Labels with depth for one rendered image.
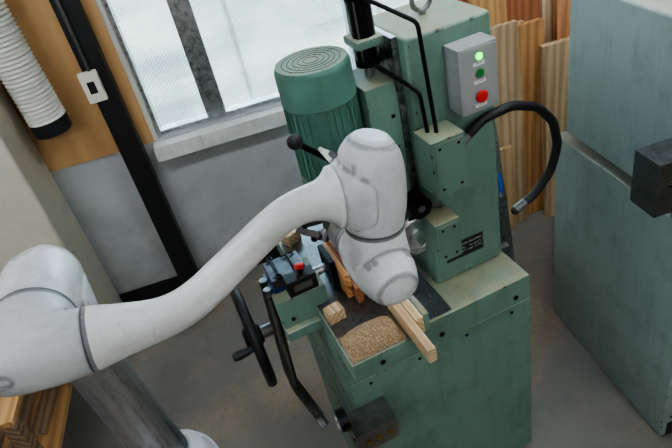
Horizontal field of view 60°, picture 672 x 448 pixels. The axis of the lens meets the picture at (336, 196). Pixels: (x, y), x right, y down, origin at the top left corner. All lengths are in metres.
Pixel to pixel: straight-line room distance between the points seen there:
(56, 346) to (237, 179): 2.07
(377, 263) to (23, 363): 0.53
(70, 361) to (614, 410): 1.93
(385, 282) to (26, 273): 0.58
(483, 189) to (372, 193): 0.74
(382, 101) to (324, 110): 0.15
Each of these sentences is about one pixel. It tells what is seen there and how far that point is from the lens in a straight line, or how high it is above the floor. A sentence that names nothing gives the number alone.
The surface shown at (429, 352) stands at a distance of 1.34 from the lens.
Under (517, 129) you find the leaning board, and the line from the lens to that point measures 2.90.
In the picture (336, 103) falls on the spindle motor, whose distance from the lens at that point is 1.29.
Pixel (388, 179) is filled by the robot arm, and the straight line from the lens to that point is 0.88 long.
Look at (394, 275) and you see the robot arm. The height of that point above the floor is 1.34.
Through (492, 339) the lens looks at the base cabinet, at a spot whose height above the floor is 0.62.
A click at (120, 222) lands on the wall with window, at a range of 3.02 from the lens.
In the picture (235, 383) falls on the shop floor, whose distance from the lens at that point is 2.68.
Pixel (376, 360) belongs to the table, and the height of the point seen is 0.88.
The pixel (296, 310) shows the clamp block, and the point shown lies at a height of 0.92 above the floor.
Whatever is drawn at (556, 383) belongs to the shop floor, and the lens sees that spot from 2.47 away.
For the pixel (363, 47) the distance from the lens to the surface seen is 1.33.
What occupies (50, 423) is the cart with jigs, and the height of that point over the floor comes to 0.18.
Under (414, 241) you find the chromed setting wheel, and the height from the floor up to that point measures 1.01.
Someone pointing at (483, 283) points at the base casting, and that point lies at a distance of 1.68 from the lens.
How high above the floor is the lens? 1.96
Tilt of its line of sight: 34 degrees down
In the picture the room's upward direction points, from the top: 13 degrees counter-clockwise
